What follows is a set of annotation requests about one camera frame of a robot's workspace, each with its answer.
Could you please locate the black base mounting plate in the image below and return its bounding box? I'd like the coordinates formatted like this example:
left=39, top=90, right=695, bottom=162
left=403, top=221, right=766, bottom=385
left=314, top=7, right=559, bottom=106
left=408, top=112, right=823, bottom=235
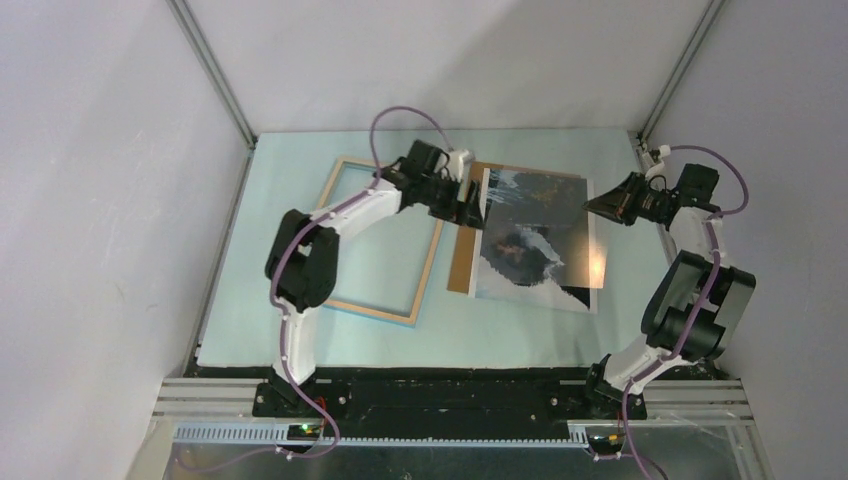
left=252, top=367, right=621, bottom=441

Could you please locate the left aluminium corner post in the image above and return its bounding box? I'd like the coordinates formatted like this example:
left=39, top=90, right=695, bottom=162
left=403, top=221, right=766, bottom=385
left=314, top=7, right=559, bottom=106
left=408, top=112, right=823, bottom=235
left=165, top=0, right=258, bottom=150

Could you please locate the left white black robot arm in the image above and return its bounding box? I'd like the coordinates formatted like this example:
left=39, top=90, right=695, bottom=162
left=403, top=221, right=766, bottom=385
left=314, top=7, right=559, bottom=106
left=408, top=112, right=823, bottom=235
left=265, top=140, right=485, bottom=417

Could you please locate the light wooden picture frame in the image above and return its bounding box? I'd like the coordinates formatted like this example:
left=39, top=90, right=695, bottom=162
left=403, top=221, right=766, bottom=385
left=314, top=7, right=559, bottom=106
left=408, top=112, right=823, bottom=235
left=314, top=156, right=445, bottom=328

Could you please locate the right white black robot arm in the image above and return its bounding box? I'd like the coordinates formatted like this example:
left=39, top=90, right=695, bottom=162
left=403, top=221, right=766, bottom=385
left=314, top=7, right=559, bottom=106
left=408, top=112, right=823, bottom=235
left=581, top=164, right=756, bottom=418

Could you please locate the aluminium corner post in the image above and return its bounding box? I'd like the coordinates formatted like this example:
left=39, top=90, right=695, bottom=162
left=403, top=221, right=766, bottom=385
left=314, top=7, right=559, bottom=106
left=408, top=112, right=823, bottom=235
left=165, top=0, right=258, bottom=150
left=635, top=0, right=728, bottom=141

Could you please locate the brown fibreboard backing board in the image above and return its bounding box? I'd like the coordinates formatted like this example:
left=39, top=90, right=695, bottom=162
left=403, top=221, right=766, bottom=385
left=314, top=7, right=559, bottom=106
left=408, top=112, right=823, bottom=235
left=447, top=162, right=578, bottom=294

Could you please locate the aluminium rail frame front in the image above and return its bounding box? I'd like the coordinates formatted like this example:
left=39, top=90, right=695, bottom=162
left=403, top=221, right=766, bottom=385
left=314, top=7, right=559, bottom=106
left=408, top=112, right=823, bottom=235
left=153, top=378, right=755, bottom=448

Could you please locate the right aluminium corner post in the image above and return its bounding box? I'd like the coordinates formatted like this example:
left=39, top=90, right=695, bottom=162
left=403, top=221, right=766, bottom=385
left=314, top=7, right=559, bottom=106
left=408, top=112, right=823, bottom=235
left=635, top=0, right=728, bottom=141

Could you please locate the light blue table mat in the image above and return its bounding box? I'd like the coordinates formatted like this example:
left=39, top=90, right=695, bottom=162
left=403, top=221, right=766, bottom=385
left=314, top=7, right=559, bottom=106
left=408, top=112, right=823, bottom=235
left=197, top=129, right=668, bottom=368

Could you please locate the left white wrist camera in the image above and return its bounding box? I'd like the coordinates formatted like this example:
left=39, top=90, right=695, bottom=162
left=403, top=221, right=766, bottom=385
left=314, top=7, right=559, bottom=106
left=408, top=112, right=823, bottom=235
left=440, top=149, right=476, bottom=183

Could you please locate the landscape photo print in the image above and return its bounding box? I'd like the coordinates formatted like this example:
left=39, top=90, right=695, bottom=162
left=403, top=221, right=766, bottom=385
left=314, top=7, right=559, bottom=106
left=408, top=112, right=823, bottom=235
left=468, top=167, right=603, bottom=314

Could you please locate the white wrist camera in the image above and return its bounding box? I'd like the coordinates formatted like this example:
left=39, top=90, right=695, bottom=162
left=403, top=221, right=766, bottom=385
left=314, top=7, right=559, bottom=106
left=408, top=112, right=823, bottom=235
left=440, top=149, right=476, bottom=183
left=645, top=145, right=671, bottom=179

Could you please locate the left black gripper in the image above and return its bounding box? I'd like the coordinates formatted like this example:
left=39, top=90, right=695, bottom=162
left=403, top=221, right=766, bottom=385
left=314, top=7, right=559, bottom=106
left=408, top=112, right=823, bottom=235
left=418, top=172, right=483, bottom=230

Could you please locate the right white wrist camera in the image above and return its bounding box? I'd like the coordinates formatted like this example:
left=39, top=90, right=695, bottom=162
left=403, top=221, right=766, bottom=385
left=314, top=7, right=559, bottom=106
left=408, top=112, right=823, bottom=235
left=645, top=145, right=671, bottom=179

